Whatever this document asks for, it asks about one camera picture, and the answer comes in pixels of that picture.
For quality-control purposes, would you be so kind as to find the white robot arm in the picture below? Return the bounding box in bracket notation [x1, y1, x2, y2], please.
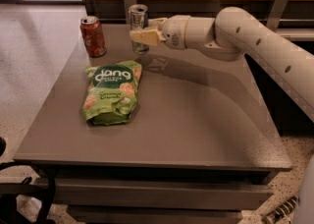
[130, 7, 314, 121]

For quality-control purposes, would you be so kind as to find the right metal wall bracket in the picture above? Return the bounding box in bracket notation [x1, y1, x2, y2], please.
[266, 0, 288, 31]

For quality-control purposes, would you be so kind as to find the grey table drawer unit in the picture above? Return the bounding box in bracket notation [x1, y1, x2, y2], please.
[15, 27, 291, 224]

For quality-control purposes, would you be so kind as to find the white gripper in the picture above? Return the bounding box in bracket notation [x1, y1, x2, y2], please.
[130, 15, 190, 50]

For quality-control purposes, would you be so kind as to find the red coke can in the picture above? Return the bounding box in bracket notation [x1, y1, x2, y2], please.
[80, 16, 106, 58]

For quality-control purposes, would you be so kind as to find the green dang chips bag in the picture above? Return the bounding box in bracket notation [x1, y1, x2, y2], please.
[82, 60, 142, 126]

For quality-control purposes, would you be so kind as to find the black chair base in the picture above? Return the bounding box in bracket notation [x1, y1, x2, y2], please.
[0, 136, 57, 224]

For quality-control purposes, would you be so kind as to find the silver redbull can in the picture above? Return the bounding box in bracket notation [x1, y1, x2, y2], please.
[129, 4, 149, 55]

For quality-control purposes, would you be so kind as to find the striped tube on floor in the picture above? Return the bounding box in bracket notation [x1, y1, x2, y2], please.
[262, 196, 297, 224]

